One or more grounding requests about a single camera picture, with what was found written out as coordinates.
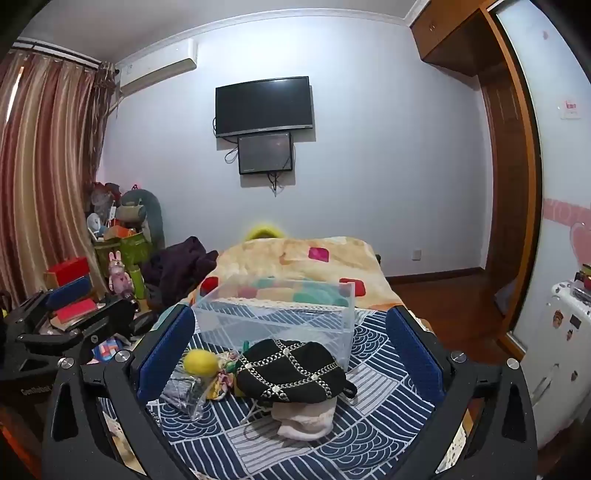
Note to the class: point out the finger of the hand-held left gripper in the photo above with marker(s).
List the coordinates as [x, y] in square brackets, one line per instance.
[69, 290]
[106, 316]

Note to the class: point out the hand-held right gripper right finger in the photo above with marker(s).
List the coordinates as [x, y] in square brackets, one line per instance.
[415, 357]

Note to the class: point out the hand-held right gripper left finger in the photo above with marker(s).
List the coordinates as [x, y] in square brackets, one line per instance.
[166, 360]

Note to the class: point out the yellow plush ball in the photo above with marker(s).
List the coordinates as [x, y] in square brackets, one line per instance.
[201, 362]

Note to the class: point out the clear plastic storage box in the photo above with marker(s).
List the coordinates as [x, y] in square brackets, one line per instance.
[277, 318]

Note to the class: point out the red box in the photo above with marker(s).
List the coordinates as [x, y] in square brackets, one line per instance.
[69, 269]

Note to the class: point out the pink flat box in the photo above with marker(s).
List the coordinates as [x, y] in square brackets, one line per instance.
[76, 311]

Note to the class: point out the colourful printed packet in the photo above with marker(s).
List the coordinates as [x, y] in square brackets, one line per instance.
[110, 348]

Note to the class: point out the clear plastic bag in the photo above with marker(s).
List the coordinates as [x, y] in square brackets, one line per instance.
[184, 394]

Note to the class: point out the pink bunny doll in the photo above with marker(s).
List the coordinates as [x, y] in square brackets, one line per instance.
[120, 276]

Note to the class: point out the floral fabric scrunchie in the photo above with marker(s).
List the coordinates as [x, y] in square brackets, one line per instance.
[226, 371]

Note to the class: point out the small white fan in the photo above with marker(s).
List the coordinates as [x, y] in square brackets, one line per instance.
[94, 224]

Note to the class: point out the green storage bin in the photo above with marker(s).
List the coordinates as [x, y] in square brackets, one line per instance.
[134, 248]

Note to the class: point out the dark purple garment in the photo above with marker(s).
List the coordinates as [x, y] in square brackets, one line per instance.
[175, 270]

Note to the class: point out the striped brown curtain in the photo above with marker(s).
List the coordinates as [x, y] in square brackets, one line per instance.
[46, 175]

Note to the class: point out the grey plush toy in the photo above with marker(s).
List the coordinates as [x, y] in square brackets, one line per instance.
[148, 203]

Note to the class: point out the white fuzzy cloth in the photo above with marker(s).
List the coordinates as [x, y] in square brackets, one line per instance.
[302, 421]

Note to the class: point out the white refrigerator with stickers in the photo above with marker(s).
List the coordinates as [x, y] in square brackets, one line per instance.
[561, 360]

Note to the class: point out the orange patchwork quilt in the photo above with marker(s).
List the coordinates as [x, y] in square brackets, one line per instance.
[286, 253]

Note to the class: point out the yellow round object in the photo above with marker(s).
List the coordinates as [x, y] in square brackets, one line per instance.
[263, 230]

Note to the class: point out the dark jar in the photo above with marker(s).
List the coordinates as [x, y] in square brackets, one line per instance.
[584, 276]

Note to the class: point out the small black monitor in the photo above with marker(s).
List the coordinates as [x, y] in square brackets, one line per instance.
[266, 153]

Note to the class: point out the white sliding door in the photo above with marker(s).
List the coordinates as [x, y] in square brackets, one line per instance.
[554, 175]

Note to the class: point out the white air conditioner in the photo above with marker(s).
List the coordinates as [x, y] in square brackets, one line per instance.
[157, 64]

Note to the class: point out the wooden overhead cabinet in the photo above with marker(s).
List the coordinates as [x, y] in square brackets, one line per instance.
[443, 32]

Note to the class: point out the white wall outlet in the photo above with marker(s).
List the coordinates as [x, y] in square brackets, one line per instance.
[417, 254]

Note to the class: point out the wooden door frame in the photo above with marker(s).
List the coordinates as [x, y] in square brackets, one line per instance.
[531, 194]

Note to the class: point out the black wall television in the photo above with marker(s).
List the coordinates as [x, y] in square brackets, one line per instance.
[264, 106]

